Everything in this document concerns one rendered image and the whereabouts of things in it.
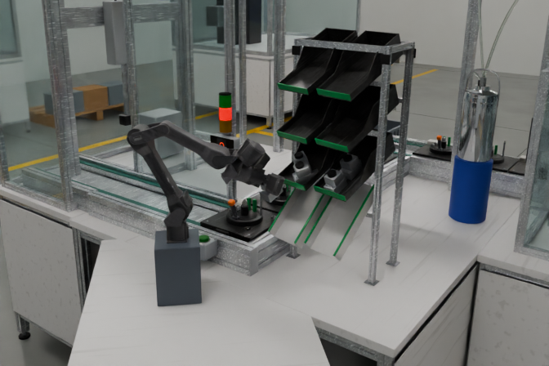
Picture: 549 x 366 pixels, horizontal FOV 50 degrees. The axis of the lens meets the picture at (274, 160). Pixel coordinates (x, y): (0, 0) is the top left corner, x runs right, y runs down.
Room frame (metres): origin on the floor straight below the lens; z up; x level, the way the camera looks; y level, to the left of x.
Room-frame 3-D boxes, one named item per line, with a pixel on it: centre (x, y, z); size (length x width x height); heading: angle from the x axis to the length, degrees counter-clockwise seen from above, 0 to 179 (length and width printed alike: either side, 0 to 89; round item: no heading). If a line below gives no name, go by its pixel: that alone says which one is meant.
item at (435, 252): (2.41, -0.15, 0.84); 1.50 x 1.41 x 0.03; 54
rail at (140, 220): (2.09, 0.42, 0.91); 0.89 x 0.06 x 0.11; 54
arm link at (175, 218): (1.69, 0.30, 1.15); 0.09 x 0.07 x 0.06; 176
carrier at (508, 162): (2.83, -1.10, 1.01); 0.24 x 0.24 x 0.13; 54
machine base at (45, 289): (3.04, 0.71, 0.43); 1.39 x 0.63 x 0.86; 144
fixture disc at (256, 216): (2.05, 0.11, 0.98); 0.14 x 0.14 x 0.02
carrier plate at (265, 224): (2.05, 0.11, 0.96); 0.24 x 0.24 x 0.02; 54
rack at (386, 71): (1.94, -0.26, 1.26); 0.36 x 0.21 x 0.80; 54
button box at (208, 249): (1.93, 0.31, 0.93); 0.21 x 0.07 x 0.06; 54
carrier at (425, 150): (2.97, -0.90, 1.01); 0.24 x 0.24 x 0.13; 54
